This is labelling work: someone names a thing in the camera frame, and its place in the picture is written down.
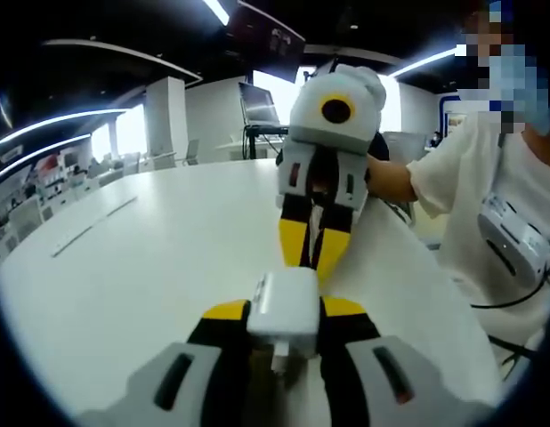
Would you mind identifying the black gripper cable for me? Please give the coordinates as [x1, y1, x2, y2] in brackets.
[469, 266, 550, 310]

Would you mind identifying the white desk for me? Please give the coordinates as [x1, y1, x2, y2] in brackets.
[0, 158, 503, 427]

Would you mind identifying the dark hanging screen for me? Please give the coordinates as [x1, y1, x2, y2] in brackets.
[228, 0, 308, 68]

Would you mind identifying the black metal stand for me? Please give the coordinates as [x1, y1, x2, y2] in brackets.
[243, 125, 290, 160]

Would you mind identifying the blue framed display board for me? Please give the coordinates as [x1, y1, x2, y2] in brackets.
[438, 92, 465, 150]

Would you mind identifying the white charger adapter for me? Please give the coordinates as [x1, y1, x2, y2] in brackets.
[247, 268, 321, 374]

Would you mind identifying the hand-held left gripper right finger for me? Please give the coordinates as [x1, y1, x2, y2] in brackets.
[318, 296, 498, 427]

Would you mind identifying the white square pillar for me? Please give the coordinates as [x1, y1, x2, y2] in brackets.
[144, 75, 190, 169]

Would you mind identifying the grey worn device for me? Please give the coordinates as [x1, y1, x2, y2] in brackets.
[476, 191, 550, 286]

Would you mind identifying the curved ceiling light strip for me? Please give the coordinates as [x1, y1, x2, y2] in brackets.
[0, 109, 125, 150]

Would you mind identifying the person's white shirt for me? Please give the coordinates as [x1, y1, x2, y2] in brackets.
[408, 117, 550, 357]

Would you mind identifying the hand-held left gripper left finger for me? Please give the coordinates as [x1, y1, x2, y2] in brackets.
[77, 299, 258, 427]

